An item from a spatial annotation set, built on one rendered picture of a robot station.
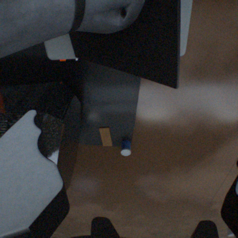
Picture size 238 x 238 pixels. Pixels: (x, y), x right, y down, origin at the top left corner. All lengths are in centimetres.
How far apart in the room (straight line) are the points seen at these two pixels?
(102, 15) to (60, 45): 29
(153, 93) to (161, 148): 71
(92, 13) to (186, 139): 182
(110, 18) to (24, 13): 12
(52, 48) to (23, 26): 34
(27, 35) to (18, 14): 3
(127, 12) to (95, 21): 5
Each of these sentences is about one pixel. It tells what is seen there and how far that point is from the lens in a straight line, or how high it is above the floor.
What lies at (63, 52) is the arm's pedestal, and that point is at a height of 85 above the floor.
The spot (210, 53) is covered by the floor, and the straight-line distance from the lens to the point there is 155.
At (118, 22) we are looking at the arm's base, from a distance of 30.
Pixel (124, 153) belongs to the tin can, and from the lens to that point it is 183.
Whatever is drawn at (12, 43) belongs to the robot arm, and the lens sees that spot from 23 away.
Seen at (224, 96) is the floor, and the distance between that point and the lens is 179.
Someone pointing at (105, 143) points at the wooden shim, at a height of 3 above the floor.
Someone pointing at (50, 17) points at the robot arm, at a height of 114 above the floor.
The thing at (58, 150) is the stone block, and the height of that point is 70.
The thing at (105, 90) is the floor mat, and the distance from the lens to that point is 154.
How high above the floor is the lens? 135
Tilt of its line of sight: 52 degrees down
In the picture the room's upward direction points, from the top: 177 degrees counter-clockwise
